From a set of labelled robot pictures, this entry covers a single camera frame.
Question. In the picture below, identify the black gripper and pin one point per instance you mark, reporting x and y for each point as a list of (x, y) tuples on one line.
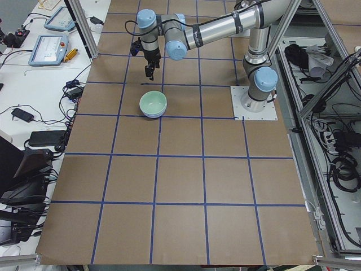
[(152, 56)]

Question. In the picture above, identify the green bowl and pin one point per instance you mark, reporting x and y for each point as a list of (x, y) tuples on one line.
[(153, 97)]

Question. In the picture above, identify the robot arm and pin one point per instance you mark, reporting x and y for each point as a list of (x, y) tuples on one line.
[(262, 78), (180, 37)]

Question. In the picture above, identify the blue bowl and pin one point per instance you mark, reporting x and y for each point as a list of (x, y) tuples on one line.
[(153, 110)]

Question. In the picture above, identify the yellow tool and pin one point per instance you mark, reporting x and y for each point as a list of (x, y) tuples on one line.
[(70, 55)]

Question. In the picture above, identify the far teach pendant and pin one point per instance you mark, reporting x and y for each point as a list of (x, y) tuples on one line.
[(60, 21)]

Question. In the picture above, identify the teach pendant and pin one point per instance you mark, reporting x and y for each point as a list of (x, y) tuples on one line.
[(49, 50), (60, 21)]

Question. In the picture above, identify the near teach pendant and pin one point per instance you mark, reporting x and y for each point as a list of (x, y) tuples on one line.
[(49, 50)]

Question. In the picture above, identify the black power adapter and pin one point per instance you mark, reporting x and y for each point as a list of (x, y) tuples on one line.
[(46, 138)]

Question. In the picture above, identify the black smartphone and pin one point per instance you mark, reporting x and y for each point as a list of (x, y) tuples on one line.
[(22, 115)]

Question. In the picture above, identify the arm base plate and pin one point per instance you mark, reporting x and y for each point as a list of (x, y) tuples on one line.
[(246, 109)]

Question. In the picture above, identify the aluminium frame post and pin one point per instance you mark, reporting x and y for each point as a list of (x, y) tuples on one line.
[(78, 16)]

